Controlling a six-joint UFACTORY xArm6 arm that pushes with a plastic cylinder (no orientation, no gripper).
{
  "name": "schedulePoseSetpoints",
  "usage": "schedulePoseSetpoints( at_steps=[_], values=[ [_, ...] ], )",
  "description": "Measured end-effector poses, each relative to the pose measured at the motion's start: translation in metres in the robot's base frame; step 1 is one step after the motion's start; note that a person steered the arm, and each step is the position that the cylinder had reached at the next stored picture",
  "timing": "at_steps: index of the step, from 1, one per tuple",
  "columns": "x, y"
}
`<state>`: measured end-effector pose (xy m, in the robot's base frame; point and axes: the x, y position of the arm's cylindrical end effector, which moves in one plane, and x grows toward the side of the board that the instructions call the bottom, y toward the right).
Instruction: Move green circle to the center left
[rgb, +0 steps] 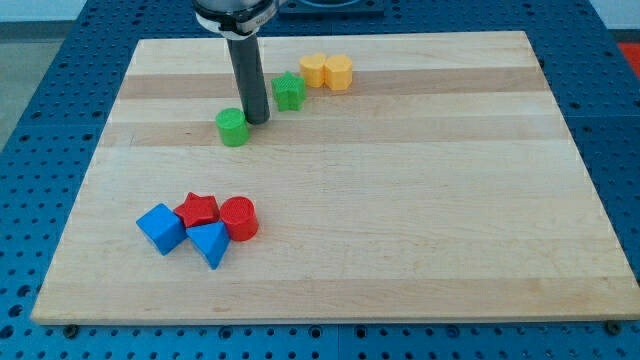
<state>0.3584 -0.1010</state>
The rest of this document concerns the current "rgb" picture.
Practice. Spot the green cylinder block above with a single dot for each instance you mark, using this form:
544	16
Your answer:
232	127

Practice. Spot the red cylinder block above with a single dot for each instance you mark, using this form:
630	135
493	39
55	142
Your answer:
239	217

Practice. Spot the green star block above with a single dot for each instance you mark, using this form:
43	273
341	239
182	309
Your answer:
289	91

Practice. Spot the yellow hexagon block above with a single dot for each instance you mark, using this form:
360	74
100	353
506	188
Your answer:
338	72

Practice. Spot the wooden board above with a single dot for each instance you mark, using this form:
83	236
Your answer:
442	186

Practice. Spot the blue triangle block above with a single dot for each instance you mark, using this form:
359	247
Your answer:
211	241

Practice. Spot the red star block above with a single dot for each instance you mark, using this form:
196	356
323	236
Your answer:
198	210

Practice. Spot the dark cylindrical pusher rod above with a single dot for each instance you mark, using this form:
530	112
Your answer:
249	75

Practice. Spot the blue cube block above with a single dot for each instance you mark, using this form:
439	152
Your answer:
163	228

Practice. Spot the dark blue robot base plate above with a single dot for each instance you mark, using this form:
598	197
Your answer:
331	9

